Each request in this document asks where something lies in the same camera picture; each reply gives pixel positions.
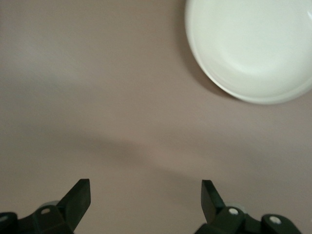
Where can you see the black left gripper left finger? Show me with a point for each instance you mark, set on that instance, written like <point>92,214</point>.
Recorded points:
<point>75,202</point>

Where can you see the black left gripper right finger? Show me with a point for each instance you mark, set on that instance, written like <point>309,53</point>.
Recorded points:
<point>209,202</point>

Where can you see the brown table cover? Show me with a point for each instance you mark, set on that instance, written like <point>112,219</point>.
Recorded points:
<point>97,97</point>

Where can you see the cream plate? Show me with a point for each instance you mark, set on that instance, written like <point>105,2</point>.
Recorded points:
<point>251,48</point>

